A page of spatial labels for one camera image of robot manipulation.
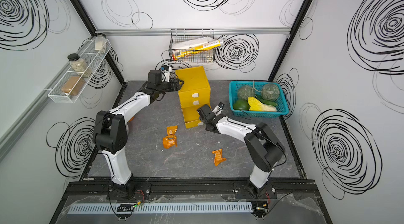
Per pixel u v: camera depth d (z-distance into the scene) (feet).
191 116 3.15
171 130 3.07
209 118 2.32
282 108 3.16
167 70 2.75
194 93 2.89
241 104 3.16
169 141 2.92
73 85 2.19
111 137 1.67
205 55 2.83
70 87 2.16
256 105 3.15
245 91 3.26
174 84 2.71
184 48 2.85
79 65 2.32
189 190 2.48
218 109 2.64
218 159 2.71
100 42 2.84
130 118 1.93
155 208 2.53
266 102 3.23
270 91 3.19
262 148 1.51
